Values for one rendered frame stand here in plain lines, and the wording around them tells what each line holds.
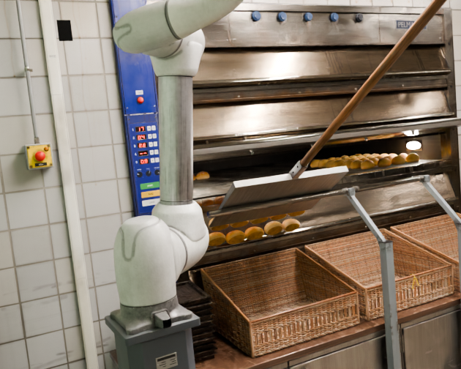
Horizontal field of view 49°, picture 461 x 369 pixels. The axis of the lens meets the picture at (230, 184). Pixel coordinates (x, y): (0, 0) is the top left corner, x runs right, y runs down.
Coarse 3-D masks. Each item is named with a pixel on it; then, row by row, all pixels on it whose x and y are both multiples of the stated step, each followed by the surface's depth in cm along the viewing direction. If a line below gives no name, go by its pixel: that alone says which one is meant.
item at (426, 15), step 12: (432, 0) 133; (444, 0) 131; (432, 12) 134; (420, 24) 138; (408, 36) 141; (396, 48) 146; (384, 60) 151; (384, 72) 153; (372, 84) 157; (360, 96) 162; (348, 108) 168; (336, 120) 174; (324, 132) 182; (324, 144) 185; (312, 156) 191
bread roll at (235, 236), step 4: (232, 232) 236; (236, 232) 236; (240, 232) 237; (228, 236) 235; (232, 236) 235; (236, 236) 236; (240, 236) 237; (244, 236) 238; (228, 240) 235; (232, 240) 236; (236, 240) 237; (240, 240) 238; (232, 244) 238
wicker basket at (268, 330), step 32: (256, 256) 252; (288, 256) 260; (224, 288) 241; (256, 288) 248; (288, 288) 255; (320, 288) 248; (352, 288) 224; (224, 320) 222; (256, 320) 200; (288, 320) 207; (320, 320) 214; (352, 320) 222; (256, 352) 201
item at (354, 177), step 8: (440, 160) 314; (448, 160) 312; (392, 168) 293; (400, 168) 295; (408, 168) 298; (416, 168) 301; (424, 168) 304; (432, 168) 307; (344, 176) 278; (352, 176) 280; (360, 176) 283; (368, 176) 285; (376, 176) 288; (384, 176) 290; (336, 184) 276; (200, 200) 241; (208, 200) 242; (216, 200) 244
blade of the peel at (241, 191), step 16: (272, 176) 201; (288, 176) 204; (304, 176) 206; (320, 176) 211; (336, 176) 217; (240, 192) 198; (256, 192) 203; (272, 192) 209; (288, 192) 215; (304, 192) 221; (272, 208) 226; (288, 208) 233; (304, 208) 241; (224, 224) 224
